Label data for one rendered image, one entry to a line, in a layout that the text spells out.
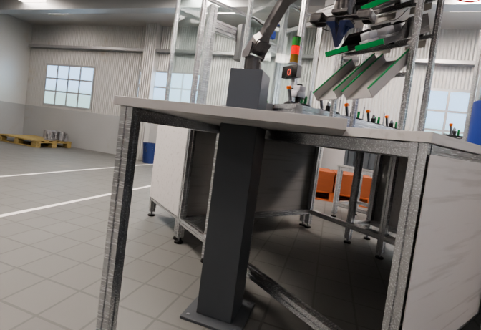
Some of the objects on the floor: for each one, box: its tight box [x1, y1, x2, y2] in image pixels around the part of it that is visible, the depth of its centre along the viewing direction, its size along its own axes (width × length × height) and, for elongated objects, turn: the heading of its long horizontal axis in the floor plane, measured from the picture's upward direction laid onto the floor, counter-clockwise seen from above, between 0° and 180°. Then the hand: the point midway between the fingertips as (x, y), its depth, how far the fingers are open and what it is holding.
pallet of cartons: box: [315, 168, 372, 208], centre depth 467 cm, size 126×91×44 cm
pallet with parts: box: [0, 130, 72, 148], centre depth 665 cm, size 131×89×36 cm
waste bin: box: [142, 142, 156, 164], centre depth 601 cm, size 39×37×45 cm
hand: (338, 36), depth 88 cm, fingers closed
